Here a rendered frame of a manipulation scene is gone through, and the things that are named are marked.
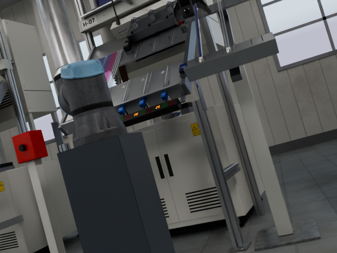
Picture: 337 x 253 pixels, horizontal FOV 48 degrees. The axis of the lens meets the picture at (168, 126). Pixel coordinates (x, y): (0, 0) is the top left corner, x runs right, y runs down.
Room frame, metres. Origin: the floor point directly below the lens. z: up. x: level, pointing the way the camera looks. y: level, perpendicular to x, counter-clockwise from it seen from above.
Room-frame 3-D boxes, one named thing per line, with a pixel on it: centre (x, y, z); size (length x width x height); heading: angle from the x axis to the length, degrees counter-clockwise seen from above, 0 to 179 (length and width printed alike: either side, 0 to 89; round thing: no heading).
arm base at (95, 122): (1.05, 0.19, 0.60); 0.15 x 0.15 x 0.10
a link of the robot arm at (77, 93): (1.06, 0.19, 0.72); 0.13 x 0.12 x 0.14; 23
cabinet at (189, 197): (2.32, -0.05, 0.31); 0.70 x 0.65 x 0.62; 66
